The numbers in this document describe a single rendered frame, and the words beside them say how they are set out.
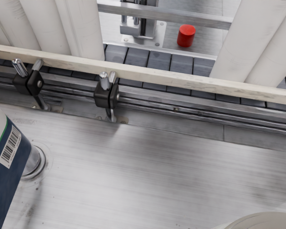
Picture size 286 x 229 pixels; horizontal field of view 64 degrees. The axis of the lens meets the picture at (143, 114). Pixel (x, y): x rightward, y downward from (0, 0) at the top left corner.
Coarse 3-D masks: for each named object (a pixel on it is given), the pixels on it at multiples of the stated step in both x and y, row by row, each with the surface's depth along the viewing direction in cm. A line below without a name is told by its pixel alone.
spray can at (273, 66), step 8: (280, 32) 28; (272, 40) 29; (280, 40) 28; (272, 48) 29; (280, 48) 28; (264, 56) 31; (272, 56) 30; (280, 56) 29; (256, 64) 33; (264, 64) 31; (272, 64) 30; (280, 64) 30; (256, 72) 33; (264, 72) 32; (272, 72) 31; (280, 72) 31; (248, 80) 35; (256, 80) 34; (264, 80) 33; (272, 80) 33; (280, 80) 33
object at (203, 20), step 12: (108, 0) 34; (108, 12) 34; (120, 12) 34; (132, 12) 34; (144, 12) 33; (156, 12) 33; (168, 12) 33; (180, 12) 33; (192, 12) 33; (192, 24) 34; (204, 24) 33; (216, 24) 33; (228, 24) 33
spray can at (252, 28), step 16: (256, 0) 24; (272, 0) 23; (240, 16) 26; (256, 16) 25; (272, 16) 24; (240, 32) 27; (256, 32) 26; (272, 32) 26; (224, 48) 31; (240, 48) 29; (256, 48) 28; (224, 64) 32; (240, 64) 30; (240, 80) 33
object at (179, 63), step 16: (112, 48) 40; (0, 64) 38; (32, 64) 38; (128, 64) 38; (144, 64) 39; (160, 64) 39; (176, 64) 39; (192, 64) 40; (208, 64) 39; (96, 80) 37; (128, 80) 37; (192, 96) 36; (208, 96) 36; (224, 96) 36
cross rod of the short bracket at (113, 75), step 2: (110, 72) 34; (112, 72) 33; (114, 72) 33; (116, 72) 34; (110, 74) 33; (112, 74) 33; (114, 74) 33; (116, 74) 34; (108, 76) 33; (110, 76) 33; (112, 76) 33; (114, 76) 33; (116, 76) 34; (110, 78) 33; (112, 78) 33; (114, 78) 33; (116, 78) 34; (110, 80) 33; (112, 80) 33; (114, 80) 33; (114, 82) 33
